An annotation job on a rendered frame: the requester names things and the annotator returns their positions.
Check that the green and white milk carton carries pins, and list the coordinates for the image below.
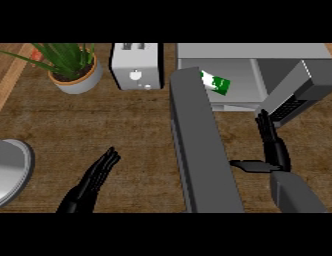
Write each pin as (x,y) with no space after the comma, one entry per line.
(216,83)

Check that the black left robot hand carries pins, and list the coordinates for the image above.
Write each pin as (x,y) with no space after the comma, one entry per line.
(89,181)

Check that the orange object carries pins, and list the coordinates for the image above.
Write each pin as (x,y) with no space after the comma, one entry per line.
(36,55)

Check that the grey microwave door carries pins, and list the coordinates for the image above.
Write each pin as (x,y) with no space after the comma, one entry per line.
(205,150)

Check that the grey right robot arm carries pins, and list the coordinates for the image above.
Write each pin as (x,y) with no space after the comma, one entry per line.
(293,193)

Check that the green potted plant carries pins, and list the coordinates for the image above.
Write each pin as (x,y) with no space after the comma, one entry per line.
(61,58)

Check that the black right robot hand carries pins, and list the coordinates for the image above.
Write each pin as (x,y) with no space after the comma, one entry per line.
(272,148)

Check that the grey microwave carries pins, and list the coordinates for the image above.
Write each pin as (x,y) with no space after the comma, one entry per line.
(271,76)

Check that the white toaster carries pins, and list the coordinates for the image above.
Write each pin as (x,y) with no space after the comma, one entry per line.
(135,68)

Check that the grey plant pot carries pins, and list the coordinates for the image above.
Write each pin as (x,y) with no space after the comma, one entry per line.
(79,80)

